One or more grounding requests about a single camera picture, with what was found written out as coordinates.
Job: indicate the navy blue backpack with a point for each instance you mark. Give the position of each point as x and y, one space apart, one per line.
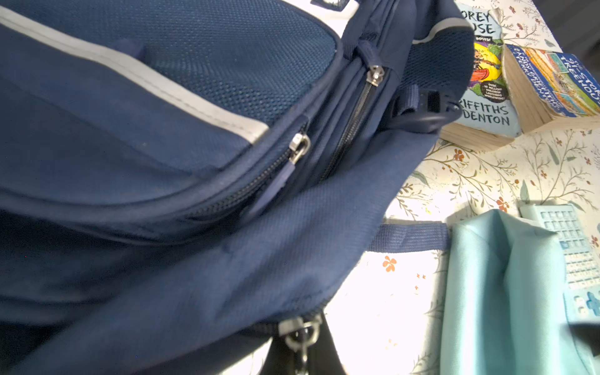
182 181

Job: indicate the treehouse book light blue cover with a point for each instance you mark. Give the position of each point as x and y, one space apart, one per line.
489 120

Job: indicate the treehouse book dark blue cover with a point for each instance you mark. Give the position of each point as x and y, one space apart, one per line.
550 90

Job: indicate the light blue pencil case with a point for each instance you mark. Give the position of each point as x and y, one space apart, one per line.
505 309

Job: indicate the light blue calculator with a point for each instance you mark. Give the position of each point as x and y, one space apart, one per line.
580 263

